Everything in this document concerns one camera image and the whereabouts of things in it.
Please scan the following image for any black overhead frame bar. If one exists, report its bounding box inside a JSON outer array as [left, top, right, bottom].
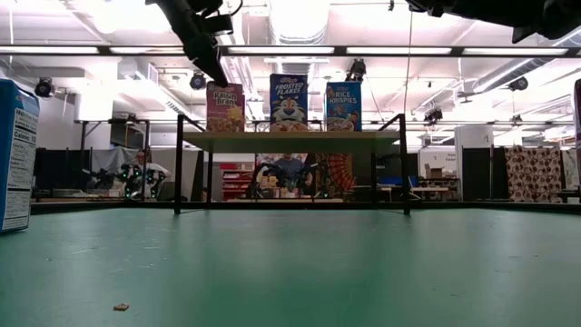
[[0, 44, 581, 58]]

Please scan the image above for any thin hanging cable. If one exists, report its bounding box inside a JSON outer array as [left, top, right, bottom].
[[403, 11, 413, 101]]

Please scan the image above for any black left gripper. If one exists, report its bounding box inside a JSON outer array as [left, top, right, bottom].
[[144, 0, 230, 88]]

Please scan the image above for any pink Raisin Bran cereal box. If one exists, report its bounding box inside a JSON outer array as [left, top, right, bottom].
[[205, 81, 247, 134]]

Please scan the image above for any blue Frosted Flakes cereal box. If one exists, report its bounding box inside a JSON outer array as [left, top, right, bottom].
[[269, 73, 310, 134]]

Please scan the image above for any green table mat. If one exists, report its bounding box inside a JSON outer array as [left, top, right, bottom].
[[0, 207, 581, 327]]

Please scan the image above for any black divider panel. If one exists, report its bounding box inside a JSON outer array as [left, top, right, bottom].
[[34, 147, 92, 192], [460, 147, 506, 202]]

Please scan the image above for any blue Rice Krispies cereal box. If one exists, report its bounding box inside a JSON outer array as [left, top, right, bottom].
[[0, 79, 41, 234], [325, 81, 363, 134]]

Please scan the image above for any black aluminium table frame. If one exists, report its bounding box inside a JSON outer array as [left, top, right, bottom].
[[29, 197, 581, 215]]

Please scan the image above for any black overhead camera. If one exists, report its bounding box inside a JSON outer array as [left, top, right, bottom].
[[347, 57, 368, 83]]

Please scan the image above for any orange patterned fabric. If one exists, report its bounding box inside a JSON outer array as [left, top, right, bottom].
[[325, 153, 358, 195]]

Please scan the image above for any black ceiling spotlight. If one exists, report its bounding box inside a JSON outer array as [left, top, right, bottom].
[[507, 75, 530, 93], [189, 71, 208, 91], [34, 77, 54, 99]]

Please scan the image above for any person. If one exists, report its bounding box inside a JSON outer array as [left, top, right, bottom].
[[271, 154, 314, 192], [131, 148, 172, 200]]

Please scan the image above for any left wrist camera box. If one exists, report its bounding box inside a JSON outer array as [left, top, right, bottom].
[[204, 13, 235, 37]]

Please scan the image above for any wooden shelf with black legs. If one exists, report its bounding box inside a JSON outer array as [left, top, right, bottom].
[[173, 113, 412, 217]]

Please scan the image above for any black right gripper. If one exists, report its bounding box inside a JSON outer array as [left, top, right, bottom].
[[406, 0, 581, 45]]

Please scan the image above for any red storage rack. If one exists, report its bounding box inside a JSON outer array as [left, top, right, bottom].
[[221, 162, 255, 201]]

